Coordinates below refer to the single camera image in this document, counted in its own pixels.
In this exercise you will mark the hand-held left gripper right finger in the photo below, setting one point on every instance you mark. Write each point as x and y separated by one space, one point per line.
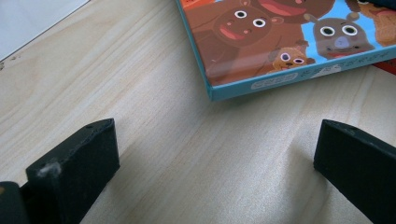
358 168

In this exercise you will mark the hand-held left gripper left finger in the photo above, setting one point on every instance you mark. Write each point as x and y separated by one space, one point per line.
71 168

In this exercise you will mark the light blue animal picture book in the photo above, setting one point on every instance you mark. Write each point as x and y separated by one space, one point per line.
249 40

